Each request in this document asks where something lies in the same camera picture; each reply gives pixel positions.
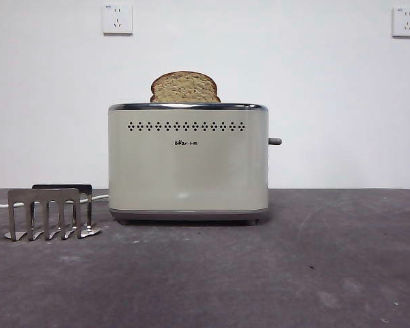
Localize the brown bread slice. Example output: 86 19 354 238
149 70 222 104

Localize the cream toaster with chrome rim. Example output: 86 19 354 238
108 102 270 226

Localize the silver metal toast rack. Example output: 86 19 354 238
3 184 103 242

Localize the white wall socket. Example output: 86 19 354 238
392 7 410 38
102 3 134 36

